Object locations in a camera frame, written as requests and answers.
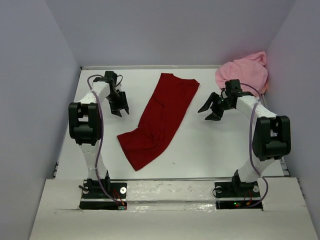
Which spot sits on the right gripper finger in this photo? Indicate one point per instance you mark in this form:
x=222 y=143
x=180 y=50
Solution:
x=211 y=99
x=214 y=117

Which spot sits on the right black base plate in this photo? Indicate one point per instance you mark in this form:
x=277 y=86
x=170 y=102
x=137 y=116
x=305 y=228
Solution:
x=231 y=197

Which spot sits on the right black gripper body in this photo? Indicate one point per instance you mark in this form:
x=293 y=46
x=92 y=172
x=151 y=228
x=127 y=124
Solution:
x=221 y=104

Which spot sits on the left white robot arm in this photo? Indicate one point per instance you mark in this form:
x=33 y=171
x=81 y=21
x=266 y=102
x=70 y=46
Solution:
x=86 y=127

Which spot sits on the pink t shirt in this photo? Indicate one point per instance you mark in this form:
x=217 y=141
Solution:
x=250 y=70

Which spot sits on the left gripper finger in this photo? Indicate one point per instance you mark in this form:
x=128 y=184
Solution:
x=125 y=102
x=116 y=113

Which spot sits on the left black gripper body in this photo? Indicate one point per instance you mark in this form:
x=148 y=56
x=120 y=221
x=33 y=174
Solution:
x=116 y=100

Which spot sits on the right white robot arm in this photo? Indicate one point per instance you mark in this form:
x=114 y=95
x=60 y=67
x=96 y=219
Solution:
x=269 y=137

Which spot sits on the metal rail at front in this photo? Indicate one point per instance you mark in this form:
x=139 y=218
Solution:
x=175 y=179

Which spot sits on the red t shirt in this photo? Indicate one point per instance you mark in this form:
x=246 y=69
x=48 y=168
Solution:
x=159 y=121

